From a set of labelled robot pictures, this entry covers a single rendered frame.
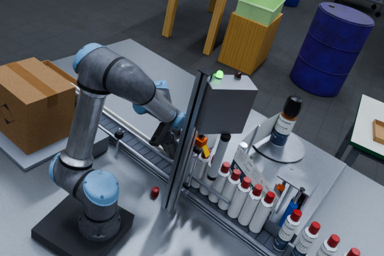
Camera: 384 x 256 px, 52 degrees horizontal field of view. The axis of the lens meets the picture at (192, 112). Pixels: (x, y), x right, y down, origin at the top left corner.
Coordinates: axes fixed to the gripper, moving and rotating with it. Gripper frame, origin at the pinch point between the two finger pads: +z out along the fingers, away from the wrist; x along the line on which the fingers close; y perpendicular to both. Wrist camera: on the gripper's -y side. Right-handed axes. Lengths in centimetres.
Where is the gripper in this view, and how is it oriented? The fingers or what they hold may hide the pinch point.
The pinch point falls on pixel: (172, 159)
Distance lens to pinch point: 174.7
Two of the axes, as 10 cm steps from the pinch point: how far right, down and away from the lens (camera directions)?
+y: 5.9, -3.5, 7.3
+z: 2.0, 9.4, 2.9
